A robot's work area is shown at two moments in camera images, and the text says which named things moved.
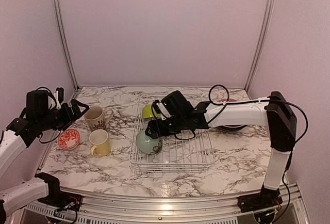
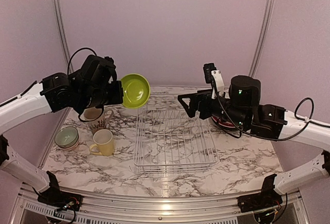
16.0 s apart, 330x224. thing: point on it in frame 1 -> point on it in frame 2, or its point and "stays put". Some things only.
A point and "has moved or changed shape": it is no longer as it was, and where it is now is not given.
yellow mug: [100, 141] has moved or changed shape
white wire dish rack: [187, 152] stays put
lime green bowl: [147, 111] -> [136, 89]
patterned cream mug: [97, 117] stays put
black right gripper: [151, 125] -> [203, 95]
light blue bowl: [148, 144] -> [66, 137]
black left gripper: [69, 117] -> [117, 97]
